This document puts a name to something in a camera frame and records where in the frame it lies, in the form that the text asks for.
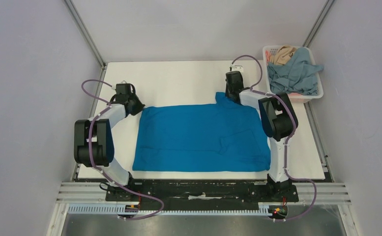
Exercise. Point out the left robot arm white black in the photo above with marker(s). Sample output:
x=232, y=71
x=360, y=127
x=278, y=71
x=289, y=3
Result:
x=93, y=141

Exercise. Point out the blue t-shirt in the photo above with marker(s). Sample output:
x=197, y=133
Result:
x=219, y=137

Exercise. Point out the grey-blue t-shirt in basket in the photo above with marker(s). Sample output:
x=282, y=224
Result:
x=298, y=75

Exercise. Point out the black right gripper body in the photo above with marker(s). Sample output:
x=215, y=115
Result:
x=231, y=94

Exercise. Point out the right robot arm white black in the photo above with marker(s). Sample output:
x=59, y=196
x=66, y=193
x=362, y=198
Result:
x=278, y=122

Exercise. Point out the white plastic laundry basket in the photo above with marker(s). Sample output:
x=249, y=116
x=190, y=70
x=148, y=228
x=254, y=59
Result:
x=267, y=50

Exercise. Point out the aluminium frame rail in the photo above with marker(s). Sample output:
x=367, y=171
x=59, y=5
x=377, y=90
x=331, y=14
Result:
x=319, y=194

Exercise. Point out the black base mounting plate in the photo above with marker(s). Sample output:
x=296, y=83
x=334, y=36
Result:
x=197, y=194

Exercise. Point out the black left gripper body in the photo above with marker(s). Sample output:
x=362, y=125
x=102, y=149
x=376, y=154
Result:
x=136, y=105

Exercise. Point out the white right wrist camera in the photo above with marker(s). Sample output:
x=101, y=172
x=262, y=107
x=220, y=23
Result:
x=237, y=68

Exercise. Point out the beige t-shirt in basket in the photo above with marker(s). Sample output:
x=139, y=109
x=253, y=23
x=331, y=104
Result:
x=282, y=55

